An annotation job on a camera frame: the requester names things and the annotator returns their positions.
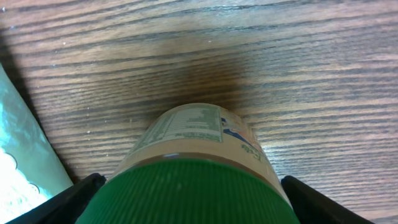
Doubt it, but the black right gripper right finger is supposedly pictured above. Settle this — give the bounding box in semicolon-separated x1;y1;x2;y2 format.
281;175;373;224

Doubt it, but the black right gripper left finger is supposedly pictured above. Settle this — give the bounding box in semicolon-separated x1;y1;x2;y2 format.
7;173;106;224

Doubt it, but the teal wipes packet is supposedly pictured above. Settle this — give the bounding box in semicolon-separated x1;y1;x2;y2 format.
1;70;73;223

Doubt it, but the green lid jar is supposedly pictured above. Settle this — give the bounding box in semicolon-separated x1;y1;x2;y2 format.
77;103;298;223

